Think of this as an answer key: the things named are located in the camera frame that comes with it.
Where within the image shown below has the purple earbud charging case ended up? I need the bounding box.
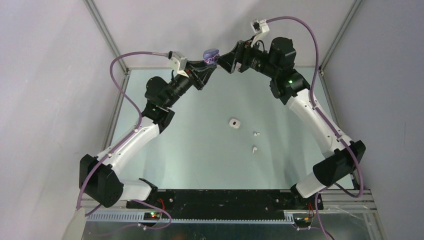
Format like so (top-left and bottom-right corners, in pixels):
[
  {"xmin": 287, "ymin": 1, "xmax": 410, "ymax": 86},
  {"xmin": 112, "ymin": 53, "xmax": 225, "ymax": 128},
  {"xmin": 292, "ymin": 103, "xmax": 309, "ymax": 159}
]
[{"xmin": 202, "ymin": 48, "xmax": 220, "ymax": 65}]

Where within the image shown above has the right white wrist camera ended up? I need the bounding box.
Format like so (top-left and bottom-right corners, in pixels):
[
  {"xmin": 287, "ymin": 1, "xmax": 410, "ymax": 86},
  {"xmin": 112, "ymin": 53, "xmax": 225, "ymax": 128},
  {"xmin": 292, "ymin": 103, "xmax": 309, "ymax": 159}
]
[{"xmin": 250, "ymin": 19, "xmax": 270, "ymax": 46}]

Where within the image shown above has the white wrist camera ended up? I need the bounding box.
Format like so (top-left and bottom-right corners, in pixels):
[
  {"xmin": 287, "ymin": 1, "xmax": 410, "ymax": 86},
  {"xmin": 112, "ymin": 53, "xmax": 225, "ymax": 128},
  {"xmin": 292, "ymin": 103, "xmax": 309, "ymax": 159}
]
[
  {"xmin": 250, "ymin": 19, "xmax": 270, "ymax": 46},
  {"xmin": 168, "ymin": 51, "xmax": 189, "ymax": 78}
]

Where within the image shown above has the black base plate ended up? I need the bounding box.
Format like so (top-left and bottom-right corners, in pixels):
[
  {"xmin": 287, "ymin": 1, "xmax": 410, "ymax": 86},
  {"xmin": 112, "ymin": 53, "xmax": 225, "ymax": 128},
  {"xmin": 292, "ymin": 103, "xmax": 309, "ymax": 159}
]
[{"xmin": 146, "ymin": 189, "xmax": 324, "ymax": 221}]

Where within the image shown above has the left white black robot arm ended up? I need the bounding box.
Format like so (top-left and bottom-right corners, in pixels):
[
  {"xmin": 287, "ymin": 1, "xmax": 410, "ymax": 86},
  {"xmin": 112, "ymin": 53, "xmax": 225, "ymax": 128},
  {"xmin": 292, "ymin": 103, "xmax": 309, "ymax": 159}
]
[{"xmin": 79, "ymin": 61, "xmax": 217, "ymax": 208}]

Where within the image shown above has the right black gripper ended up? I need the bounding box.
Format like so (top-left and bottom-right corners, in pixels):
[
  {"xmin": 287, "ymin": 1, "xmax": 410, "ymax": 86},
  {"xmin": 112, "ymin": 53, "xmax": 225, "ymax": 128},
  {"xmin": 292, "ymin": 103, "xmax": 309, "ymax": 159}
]
[{"xmin": 214, "ymin": 35, "xmax": 279, "ymax": 79}]

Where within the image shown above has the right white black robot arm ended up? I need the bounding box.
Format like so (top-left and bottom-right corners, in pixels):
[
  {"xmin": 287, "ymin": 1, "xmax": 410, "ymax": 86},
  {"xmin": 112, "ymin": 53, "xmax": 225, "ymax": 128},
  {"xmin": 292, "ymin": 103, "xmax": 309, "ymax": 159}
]
[{"xmin": 215, "ymin": 37, "xmax": 366, "ymax": 209}]

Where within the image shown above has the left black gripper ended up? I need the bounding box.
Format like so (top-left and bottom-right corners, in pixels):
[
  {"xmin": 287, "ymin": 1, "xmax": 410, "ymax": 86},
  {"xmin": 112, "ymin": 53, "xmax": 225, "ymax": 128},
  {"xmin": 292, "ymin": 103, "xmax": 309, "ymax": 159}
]
[{"xmin": 163, "ymin": 60, "xmax": 216, "ymax": 108}]

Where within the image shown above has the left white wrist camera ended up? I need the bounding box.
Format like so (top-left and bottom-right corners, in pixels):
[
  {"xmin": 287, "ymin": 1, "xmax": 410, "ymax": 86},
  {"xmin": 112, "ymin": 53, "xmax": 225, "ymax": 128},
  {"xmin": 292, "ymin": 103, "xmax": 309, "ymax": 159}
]
[{"xmin": 168, "ymin": 51, "xmax": 189, "ymax": 78}]

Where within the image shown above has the white earbud charging case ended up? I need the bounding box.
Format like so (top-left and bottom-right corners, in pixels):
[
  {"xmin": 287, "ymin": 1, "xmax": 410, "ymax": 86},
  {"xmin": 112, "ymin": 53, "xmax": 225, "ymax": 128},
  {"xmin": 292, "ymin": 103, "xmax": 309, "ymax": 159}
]
[{"xmin": 229, "ymin": 118, "xmax": 241, "ymax": 129}]

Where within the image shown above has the aluminium frame rail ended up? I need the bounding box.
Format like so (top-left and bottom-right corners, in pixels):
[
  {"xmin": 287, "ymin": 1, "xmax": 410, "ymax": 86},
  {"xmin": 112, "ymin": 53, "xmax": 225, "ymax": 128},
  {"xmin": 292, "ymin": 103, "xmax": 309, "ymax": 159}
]
[{"xmin": 82, "ymin": 189, "xmax": 385, "ymax": 240}]

